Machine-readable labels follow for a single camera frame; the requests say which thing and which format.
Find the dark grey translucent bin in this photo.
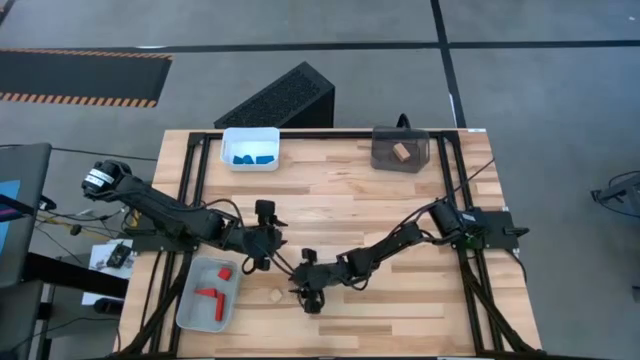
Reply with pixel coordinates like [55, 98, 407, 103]
[370, 125, 432, 175]

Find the dark grey screen panel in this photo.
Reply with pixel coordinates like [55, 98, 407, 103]
[0, 142, 53, 289]

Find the natural wood triangle block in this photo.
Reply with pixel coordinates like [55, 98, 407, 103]
[391, 142, 413, 163]

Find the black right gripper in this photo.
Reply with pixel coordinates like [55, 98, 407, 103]
[288, 247, 334, 316]

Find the black support beam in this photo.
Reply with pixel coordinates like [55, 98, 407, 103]
[22, 251, 130, 300]

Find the white paper sheet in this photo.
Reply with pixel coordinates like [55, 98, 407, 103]
[81, 237, 135, 307]

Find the black perforated computer tower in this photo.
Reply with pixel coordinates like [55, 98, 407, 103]
[213, 60, 336, 130]

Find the light grey plastic bin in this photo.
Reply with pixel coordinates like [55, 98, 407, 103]
[175, 255, 243, 334]

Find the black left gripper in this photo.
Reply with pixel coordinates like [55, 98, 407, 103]
[234, 199, 290, 273]

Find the small black electronic device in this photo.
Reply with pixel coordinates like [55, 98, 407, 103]
[105, 242, 133, 270]

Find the white plastic bin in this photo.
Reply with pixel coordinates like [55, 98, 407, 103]
[220, 126, 282, 173]

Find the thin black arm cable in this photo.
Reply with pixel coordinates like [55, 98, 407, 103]
[389, 157, 497, 236]

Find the black hazard-striped floor mat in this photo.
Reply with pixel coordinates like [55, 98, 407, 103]
[0, 47, 174, 109]

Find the black computer mouse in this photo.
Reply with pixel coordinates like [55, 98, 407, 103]
[93, 296, 124, 317]

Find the black aluminium table frame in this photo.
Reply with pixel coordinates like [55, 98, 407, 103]
[112, 128, 546, 359]

